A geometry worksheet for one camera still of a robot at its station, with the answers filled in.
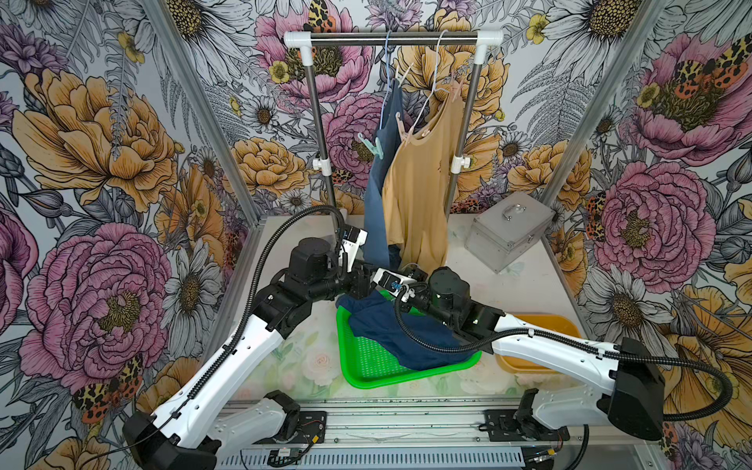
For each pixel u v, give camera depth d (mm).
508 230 990
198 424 385
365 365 850
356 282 586
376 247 708
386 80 858
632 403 392
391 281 562
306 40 579
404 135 610
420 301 607
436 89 872
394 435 745
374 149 625
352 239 589
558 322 854
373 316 852
